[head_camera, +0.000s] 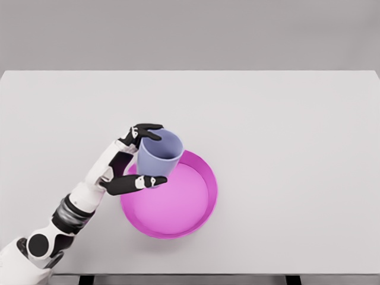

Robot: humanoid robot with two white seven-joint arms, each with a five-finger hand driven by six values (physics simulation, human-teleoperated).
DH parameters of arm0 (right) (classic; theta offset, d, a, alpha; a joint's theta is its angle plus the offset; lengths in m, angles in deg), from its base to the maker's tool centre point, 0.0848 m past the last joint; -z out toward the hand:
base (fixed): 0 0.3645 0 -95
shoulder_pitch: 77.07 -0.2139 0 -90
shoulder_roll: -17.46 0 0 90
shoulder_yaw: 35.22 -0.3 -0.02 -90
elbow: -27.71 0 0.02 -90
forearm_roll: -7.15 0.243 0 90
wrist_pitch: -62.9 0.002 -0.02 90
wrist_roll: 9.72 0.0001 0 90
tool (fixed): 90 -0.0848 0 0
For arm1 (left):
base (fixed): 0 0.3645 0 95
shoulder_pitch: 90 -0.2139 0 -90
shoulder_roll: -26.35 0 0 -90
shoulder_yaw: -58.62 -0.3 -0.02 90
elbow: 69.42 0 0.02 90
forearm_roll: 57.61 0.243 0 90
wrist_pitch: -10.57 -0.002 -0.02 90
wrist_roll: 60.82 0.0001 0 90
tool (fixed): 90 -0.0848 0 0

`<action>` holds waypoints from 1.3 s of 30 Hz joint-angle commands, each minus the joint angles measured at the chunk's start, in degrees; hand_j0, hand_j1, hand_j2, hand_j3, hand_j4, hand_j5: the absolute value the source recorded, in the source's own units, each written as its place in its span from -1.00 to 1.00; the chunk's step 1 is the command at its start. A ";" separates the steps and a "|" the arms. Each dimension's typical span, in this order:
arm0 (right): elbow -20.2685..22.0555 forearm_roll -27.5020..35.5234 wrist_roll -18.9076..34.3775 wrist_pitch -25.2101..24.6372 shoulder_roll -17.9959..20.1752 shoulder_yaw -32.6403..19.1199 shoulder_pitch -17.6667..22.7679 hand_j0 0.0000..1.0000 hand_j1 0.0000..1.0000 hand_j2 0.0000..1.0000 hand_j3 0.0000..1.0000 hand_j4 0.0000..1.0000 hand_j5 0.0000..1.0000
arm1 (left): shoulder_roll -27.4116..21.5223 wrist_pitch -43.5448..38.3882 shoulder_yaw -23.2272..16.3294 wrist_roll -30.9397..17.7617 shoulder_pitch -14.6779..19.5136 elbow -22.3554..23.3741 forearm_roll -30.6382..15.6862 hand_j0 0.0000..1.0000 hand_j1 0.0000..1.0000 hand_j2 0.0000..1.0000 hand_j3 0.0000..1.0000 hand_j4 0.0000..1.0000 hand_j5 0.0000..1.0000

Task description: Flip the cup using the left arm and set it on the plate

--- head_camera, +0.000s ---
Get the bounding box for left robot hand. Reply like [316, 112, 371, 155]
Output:
[83, 123, 168, 197]

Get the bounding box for pink round plate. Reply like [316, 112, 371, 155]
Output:
[120, 150, 219, 240]

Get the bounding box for lavender blue cup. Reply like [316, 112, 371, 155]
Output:
[137, 128, 184, 189]

